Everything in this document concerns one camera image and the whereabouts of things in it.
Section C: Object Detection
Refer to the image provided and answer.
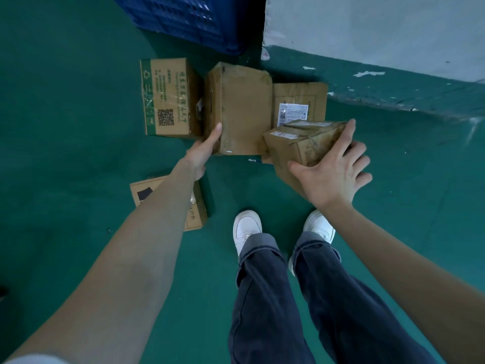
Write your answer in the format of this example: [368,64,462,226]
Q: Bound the person's right hand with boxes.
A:
[287,118,373,211]

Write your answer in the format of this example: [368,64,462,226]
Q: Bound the person's left hand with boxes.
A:
[182,122,223,181]

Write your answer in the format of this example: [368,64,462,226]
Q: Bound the small taped cardboard box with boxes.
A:
[261,118,348,200]

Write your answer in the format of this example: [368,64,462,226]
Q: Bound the large plain cardboard box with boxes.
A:
[204,62,274,156]

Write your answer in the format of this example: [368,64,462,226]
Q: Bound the person's right forearm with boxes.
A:
[318,202,485,364]

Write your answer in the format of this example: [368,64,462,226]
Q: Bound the person's left forearm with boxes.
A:
[0,159,201,364]

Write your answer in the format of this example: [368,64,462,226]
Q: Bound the white right shoe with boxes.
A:
[288,209,336,277]

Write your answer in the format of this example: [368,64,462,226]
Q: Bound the white shoe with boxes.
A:
[288,209,336,277]
[233,210,263,258]

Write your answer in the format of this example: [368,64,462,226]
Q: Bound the green printed cardboard box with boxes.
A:
[140,58,204,139]

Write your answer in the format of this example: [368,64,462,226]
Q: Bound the cardboard box with white label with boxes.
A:
[271,82,329,128]

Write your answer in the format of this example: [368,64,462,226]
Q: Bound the cardboard box with black patch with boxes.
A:
[130,175,208,232]

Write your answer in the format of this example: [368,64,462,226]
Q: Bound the white left shoe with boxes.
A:
[233,210,263,258]

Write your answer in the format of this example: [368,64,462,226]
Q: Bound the blue plastic crate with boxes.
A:
[110,0,266,56]

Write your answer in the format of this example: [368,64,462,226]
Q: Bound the dark blue jeans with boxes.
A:
[228,231,438,364]

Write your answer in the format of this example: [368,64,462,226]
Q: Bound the white shirt sleeve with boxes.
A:
[3,353,78,364]

